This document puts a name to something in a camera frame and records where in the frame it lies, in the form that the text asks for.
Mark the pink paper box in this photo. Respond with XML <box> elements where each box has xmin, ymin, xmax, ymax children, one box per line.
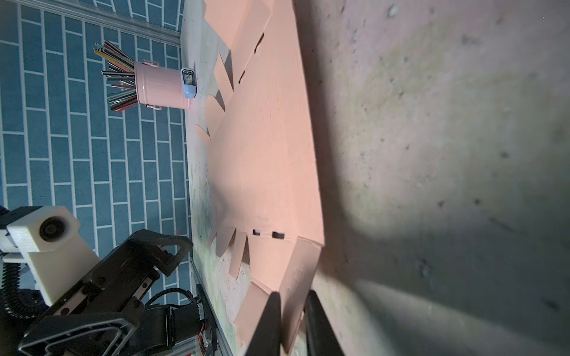
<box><xmin>196</xmin><ymin>1</ymin><xmax>324</xmax><ymax>355</ymax></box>

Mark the bundle of coloured pencils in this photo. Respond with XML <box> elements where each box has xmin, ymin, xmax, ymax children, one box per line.
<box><xmin>93</xmin><ymin>40</ymin><xmax>139</xmax><ymax>113</ymax></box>

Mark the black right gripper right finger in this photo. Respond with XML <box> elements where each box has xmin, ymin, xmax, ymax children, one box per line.
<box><xmin>304</xmin><ymin>290</ymin><xmax>344</xmax><ymax>356</ymax></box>

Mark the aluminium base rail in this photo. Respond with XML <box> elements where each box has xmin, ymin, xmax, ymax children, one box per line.
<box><xmin>189</xmin><ymin>260</ymin><xmax>233</xmax><ymax>356</ymax></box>

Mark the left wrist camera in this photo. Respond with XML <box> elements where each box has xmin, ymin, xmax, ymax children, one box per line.
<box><xmin>1</xmin><ymin>206</ymin><xmax>100</xmax><ymax>306</ymax></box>

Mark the light blue small stapler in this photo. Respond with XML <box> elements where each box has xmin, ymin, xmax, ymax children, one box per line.
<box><xmin>180</xmin><ymin>68</ymin><xmax>197</xmax><ymax>99</ymax></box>

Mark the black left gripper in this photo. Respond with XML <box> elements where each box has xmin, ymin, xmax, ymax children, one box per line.
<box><xmin>18</xmin><ymin>229</ymin><xmax>193</xmax><ymax>355</ymax></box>

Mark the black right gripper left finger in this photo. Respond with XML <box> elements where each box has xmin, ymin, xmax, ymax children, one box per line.
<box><xmin>245</xmin><ymin>292</ymin><xmax>281</xmax><ymax>356</ymax></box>

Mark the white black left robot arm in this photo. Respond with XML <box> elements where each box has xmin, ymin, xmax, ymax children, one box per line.
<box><xmin>18</xmin><ymin>229</ymin><xmax>200</xmax><ymax>355</ymax></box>

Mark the pink metal pencil bucket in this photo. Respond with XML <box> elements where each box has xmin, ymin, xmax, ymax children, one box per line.
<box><xmin>134</xmin><ymin>61</ymin><xmax>191</xmax><ymax>110</ymax></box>

